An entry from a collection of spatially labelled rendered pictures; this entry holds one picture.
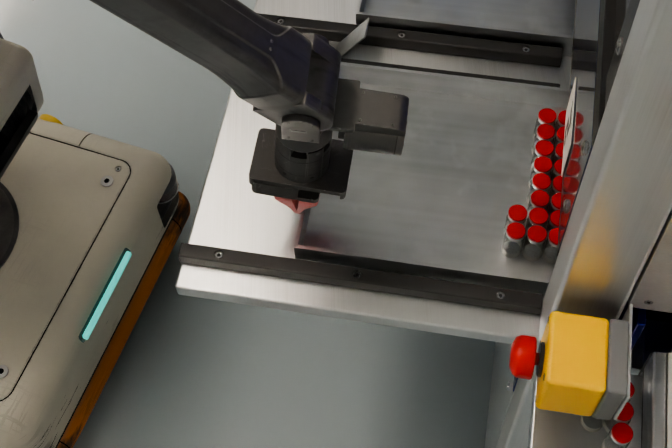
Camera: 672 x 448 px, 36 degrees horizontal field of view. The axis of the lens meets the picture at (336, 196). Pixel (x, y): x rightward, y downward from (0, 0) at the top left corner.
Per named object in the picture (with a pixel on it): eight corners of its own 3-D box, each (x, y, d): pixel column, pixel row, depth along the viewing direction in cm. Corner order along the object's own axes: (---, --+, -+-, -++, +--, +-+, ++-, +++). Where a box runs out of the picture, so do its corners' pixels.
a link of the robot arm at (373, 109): (292, 29, 92) (280, 119, 90) (419, 45, 93) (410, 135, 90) (293, 78, 104) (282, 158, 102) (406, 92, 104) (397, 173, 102)
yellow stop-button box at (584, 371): (614, 350, 100) (630, 320, 93) (611, 421, 96) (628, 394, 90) (536, 339, 100) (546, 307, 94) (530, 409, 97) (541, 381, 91)
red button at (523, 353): (549, 349, 98) (555, 332, 95) (546, 389, 96) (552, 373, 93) (509, 343, 99) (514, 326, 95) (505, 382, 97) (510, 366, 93)
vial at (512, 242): (522, 243, 115) (527, 222, 111) (520, 260, 114) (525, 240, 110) (502, 240, 115) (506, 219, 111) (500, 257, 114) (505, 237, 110)
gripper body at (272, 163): (344, 203, 107) (350, 164, 100) (247, 187, 107) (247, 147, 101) (353, 152, 110) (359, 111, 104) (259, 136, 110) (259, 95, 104)
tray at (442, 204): (613, 112, 124) (619, 94, 121) (604, 306, 111) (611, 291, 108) (336, 78, 128) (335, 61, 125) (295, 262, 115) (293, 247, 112)
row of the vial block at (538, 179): (552, 131, 122) (557, 108, 119) (541, 263, 113) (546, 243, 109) (533, 128, 123) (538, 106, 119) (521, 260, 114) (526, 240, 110)
